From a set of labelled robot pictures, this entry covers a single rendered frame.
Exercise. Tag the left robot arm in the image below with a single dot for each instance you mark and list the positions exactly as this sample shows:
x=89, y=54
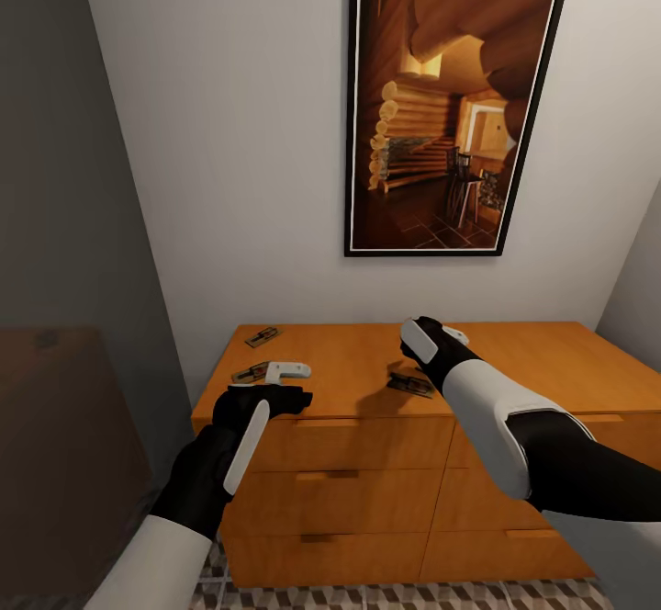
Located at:
x=161, y=565

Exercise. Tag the door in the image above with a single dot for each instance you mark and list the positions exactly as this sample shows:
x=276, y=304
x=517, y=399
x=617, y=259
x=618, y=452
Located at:
x=94, y=409

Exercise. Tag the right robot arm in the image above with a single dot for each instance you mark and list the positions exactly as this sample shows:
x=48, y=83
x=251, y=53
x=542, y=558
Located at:
x=606, y=505

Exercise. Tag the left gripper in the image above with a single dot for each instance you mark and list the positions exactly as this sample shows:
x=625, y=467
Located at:
x=290, y=400

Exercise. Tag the mousetrap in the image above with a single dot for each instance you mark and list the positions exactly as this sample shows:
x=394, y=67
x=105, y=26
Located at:
x=419, y=387
x=252, y=374
x=263, y=337

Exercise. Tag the picture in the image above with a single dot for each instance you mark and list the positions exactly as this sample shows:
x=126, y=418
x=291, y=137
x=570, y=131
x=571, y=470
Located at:
x=442, y=97

